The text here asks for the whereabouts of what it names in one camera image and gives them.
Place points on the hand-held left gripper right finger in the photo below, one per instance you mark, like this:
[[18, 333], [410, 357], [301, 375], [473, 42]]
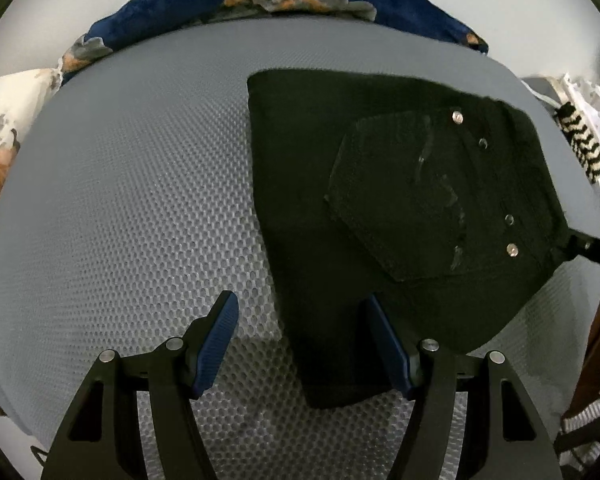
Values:
[[387, 345]]

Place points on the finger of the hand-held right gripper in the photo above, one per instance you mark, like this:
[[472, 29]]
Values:
[[592, 247]]

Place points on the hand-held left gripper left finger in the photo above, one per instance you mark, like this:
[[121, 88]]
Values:
[[215, 345]]

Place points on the black pants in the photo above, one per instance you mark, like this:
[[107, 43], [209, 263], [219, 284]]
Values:
[[305, 210]]

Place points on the black zigzag patterned cloth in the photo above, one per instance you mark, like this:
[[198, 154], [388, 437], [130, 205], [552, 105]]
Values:
[[582, 140]]

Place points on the grey mesh mat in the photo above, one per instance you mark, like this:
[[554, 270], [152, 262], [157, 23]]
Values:
[[130, 210]]

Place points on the striped cloth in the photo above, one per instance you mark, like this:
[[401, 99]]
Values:
[[585, 425]]

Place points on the white floral pillow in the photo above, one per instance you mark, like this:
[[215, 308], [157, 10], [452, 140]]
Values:
[[10, 110]]

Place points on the blue floral blanket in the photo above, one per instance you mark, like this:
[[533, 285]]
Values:
[[180, 5]]

